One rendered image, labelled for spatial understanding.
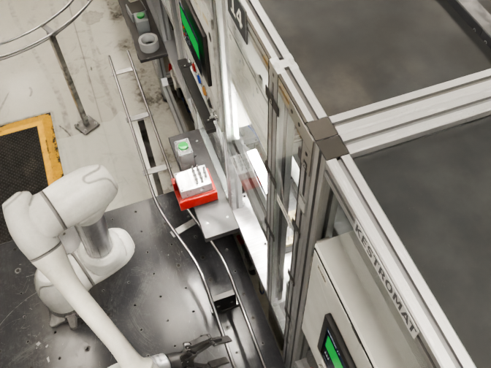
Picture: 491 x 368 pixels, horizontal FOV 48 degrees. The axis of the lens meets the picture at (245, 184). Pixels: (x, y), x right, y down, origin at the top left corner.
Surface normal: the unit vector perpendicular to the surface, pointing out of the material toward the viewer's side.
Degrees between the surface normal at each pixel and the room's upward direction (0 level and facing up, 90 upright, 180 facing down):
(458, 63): 0
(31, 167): 0
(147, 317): 0
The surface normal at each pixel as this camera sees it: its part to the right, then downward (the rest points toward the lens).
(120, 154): -0.03, -0.57
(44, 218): 0.28, 0.05
